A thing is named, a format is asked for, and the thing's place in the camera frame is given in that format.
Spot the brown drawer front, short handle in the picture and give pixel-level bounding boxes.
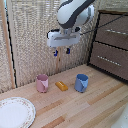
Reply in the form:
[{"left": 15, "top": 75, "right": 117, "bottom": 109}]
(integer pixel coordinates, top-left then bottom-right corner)
[{"left": 94, "top": 13, "right": 128, "bottom": 51}]

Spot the short metal drawer handle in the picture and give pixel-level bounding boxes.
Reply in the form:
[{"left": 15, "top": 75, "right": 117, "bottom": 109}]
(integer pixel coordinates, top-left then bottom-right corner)
[{"left": 105, "top": 28, "right": 128, "bottom": 37}]

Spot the long metal drawer handle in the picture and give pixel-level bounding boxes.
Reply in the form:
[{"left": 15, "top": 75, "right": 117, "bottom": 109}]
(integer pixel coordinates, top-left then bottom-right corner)
[{"left": 96, "top": 55, "right": 123, "bottom": 67}]

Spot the pink mug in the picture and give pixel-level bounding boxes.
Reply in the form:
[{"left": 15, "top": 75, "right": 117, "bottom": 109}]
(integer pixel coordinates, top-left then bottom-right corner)
[{"left": 35, "top": 74, "right": 50, "bottom": 94}]

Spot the brown drawer front, long handle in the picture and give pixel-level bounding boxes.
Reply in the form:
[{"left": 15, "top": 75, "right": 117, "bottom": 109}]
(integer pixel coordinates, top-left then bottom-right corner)
[{"left": 89, "top": 41, "right": 128, "bottom": 81}]

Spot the woven bamboo screen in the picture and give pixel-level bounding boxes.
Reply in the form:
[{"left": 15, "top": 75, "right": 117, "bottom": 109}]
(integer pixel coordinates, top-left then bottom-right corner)
[{"left": 6, "top": 0, "right": 102, "bottom": 88}]

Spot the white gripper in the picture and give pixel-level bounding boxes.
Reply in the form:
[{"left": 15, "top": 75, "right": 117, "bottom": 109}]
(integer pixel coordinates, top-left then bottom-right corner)
[{"left": 46, "top": 28, "right": 82, "bottom": 57}]

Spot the white floral-rimmed plate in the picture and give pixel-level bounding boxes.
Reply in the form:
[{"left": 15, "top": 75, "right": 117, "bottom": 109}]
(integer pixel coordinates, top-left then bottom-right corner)
[{"left": 0, "top": 96, "right": 37, "bottom": 128}]

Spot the yellow rectangular block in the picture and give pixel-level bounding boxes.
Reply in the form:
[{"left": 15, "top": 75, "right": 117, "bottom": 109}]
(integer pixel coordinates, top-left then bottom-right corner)
[{"left": 54, "top": 80, "right": 69, "bottom": 92}]

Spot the brown drawer cabinet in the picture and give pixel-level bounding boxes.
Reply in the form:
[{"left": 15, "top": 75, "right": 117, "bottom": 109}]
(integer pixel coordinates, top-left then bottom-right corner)
[{"left": 86, "top": 8, "right": 128, "bottom": 83}]

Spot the wooden post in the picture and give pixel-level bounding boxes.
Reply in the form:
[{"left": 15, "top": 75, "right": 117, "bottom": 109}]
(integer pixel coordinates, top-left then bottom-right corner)
[{"left": 0, "top": 0, "right": 18, "bottom": 90}]

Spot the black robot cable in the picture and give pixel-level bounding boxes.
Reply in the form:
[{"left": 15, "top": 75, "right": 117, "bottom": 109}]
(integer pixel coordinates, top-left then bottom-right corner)
[{"left": 79, "top": 13, "right": 128, "bottom": 36}]

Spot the blue mug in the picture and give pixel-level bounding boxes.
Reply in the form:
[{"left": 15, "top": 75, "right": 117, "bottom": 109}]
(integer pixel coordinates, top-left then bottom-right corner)
[{"left": 73, "top": 73, "right": 90, "bottom": 93}]

